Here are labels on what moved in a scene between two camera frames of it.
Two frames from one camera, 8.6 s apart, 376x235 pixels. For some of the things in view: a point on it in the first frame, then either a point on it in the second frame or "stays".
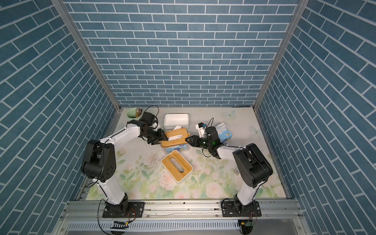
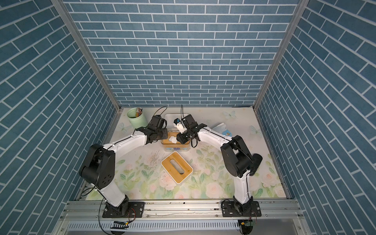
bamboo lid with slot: x=177 y=141 stays
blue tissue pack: x=224 y=134 stays
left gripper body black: x=152 y=135 to x=161 y=134
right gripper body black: x=203 y=143 to x=185 y=137
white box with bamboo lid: x=179 y=168 stays
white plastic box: x=171 y=120 stays
